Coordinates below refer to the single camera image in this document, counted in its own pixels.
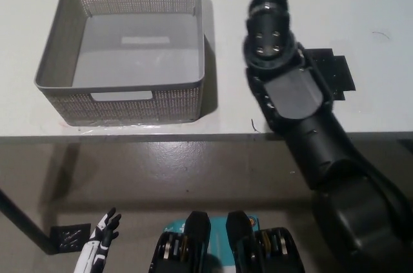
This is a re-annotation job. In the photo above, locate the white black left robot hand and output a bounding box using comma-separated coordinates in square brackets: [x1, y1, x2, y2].
[73, 207, 123, 273]

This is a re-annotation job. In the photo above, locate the black metal table leg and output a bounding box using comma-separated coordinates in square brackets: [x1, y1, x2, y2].
[0, 188, 54, 256]

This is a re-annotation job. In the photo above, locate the black taped screwdriver stand plate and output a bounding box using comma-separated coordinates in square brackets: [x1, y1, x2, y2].
[302, 47, 357, 102]

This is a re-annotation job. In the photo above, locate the grey perforated plastic basket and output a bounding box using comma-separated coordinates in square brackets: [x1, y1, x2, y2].
[34, 0, 207, 126]

